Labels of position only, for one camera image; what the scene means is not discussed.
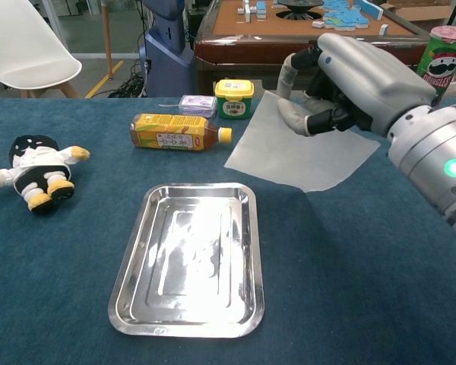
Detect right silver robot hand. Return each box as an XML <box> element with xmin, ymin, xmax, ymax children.
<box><xmin>277</xmin><ymin>32</ymin><xmax>437</xmax><ymax>138</ymax></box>

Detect white paper sheet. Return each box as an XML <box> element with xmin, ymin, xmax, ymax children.
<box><xmin>223</xmin><ymin>90</ymin><xmax>382</xmax><ymax>193</ymax></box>

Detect stainless steel tray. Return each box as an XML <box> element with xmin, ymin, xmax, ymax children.
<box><xmin>107</xmin><ymin>182</ymin><xmax>266</xmax><ymax>339</ymax></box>

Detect pile of blue mahjong tiles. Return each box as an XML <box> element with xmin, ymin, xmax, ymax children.
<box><xmin>321</xmin><ymin>0</ymin><xmax>369</xmax><ymax>30</ymax></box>

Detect row of blue mahjong tiles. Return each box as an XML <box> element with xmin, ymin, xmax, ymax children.
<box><xmin>355</xmin><ymin>0</ymin><xmax>384</xmax><ymax>20</ymax></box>

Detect green Pringles can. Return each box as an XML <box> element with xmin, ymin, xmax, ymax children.
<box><xmin>416</xmin><ymin>26</ymin><xmax>456</xmax><ymax>108</ymax></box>

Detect cardboard box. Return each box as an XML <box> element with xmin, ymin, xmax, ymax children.
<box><xmin>386</xmin><ymin>0</ymin><xmax>455</xmax><ymax>22</ymax></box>

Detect black mahjong table centre dial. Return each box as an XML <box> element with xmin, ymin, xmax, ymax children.
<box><xmin>275</xmin><ymin>0</ymin><xmax>324</xmax><ymax>20</ymax></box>

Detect brown mahjong table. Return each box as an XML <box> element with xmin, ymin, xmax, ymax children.
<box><xmin>192</xmin><ymin>0</ymin><xmax>432</xmax><ymax>99</ymax></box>

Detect cluster of standing mahjong tiles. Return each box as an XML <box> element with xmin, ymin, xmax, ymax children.
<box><xmin>237</xmin><ymin>0</ymin><xmax>269</xmax><ymax>22</ymax></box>

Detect green jar with yellow lid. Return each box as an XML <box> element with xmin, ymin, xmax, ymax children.
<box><xmin>214</xmin><ymin>79</ymin><xmax>255</xmax><ymax>120</ymax></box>

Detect small clear purple box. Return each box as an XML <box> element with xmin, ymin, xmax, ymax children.
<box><xmin>178</xmin><ymin>94</ymin><xmax>218</xmax><ymax>118</ymax></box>

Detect tea bottle with yellow label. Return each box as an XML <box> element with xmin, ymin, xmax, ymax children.
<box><xmin>128</xmin><ymin>113</ymin><xmax>233</xmax><ymax>153</ymax></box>

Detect orange wooden pole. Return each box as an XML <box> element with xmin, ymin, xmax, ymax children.
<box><xmin>100</xmin><ymin>0</ymin><xmax>115</xmax><ymax>80</ymax></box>

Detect black white yellow plush doll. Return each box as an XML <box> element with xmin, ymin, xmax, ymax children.
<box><xmin>0</xmin><ymin>135</ymin><xmax>91</xmax><ymax>214</ymax></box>

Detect white chair with wooden legs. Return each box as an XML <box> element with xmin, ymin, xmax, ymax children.
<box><xmin>0</xmin><ymin>0</ymin><xmax>83</xmax><ymax>99</ymax></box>

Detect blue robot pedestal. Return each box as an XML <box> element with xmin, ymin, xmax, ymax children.
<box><xmin>138</xmin><ymin>0</ymin><xmax>195</xmax><ymax>98</ymax></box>

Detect black floor cable bundle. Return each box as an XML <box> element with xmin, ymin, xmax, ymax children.
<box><xmin>108</xmin><ymin>60</ymin><xmax>149</xmax><ymax>99</ymax></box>

